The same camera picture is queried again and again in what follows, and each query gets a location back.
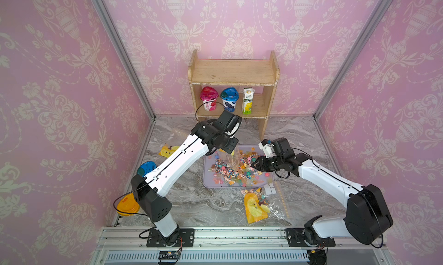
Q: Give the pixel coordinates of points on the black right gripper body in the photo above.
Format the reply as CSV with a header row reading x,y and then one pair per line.
x,y
272,164

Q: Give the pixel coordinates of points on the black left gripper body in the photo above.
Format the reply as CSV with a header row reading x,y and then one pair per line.
x,y
229,143

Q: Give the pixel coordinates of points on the pile of colourful candies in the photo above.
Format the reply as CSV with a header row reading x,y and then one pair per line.
x,y
235,168

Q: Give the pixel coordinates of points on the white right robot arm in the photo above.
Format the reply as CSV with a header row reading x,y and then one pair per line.
x,y
367,215

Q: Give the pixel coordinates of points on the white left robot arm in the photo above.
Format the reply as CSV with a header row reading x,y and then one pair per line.
x,y
150,190

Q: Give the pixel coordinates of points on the lavender plastic tray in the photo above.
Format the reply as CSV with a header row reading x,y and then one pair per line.
x,y
211,180

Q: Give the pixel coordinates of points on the blue lid yogurt cup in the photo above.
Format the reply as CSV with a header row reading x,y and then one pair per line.
x,y
229,97

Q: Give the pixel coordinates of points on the pink lid yogurt cup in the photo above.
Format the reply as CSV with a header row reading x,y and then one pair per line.
x,y
209,96

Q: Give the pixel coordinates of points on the green white juice carton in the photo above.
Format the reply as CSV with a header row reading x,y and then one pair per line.
x,y
248,95

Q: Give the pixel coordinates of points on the blue lid cup on table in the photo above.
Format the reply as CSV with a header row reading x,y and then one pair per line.
x,y
146,168

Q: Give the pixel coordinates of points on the orange lid cup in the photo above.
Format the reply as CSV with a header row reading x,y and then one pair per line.
x,y
128,206

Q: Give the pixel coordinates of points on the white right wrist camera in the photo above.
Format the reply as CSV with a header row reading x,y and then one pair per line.
x,y
267,147

